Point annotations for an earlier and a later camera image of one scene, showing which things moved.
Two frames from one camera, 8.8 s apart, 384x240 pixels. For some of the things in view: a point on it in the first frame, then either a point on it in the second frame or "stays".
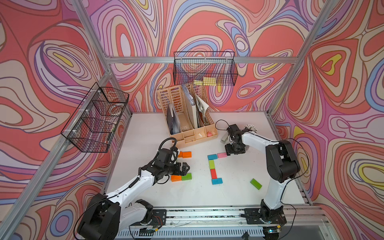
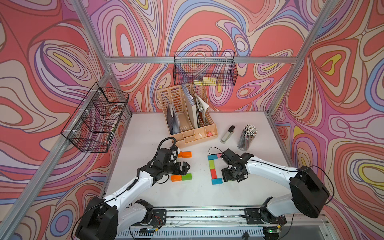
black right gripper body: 235,148 → 231,174
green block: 188,176 stays
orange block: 176,178 stays
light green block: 211,163 stays
